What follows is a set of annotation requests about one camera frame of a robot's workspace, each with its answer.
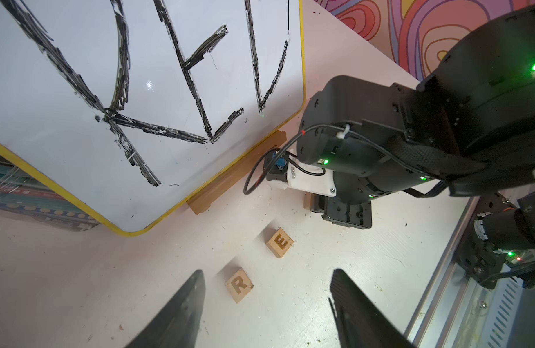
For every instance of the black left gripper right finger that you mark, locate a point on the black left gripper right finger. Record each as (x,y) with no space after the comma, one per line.
(359,322)

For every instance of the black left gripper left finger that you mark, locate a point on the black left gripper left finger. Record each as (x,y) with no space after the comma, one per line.
(177,323)

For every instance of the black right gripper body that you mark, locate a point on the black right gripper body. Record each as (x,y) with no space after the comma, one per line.
(358,216)

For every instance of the wooden block letter D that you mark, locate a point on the wooden block letter D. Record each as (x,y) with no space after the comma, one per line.
(308,201)

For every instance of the wooden block letter R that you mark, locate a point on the wooden block letter R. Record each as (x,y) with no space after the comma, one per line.
(239,285)

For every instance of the wooden block letter E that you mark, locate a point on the wooden block letter E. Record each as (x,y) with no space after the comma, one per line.
(279,243)

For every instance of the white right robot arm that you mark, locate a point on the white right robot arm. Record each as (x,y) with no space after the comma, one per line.
(468,128)

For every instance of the wooden whiteboard easel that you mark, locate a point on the wooden whiteboard easel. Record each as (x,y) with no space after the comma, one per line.
(202,200)

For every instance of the yellow framed whiteboard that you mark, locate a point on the yellow framed whiteboard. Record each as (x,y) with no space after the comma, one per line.
(128,108)

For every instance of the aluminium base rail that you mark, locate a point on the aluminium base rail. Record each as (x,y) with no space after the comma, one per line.
(474,294)

